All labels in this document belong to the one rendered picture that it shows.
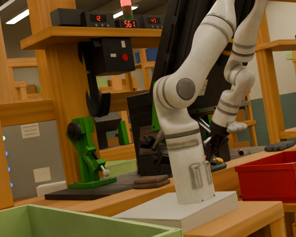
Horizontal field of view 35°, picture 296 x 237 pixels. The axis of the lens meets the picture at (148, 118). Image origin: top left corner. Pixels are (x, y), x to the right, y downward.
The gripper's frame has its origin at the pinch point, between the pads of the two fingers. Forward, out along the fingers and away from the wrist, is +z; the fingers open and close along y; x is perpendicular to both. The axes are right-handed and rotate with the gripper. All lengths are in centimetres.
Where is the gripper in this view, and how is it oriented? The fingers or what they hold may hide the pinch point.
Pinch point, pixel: (209, 157)
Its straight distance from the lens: 166.6
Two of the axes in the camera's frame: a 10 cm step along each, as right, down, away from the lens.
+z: -2.6, 8.8, 4.1
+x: 6.5, 4.7, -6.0
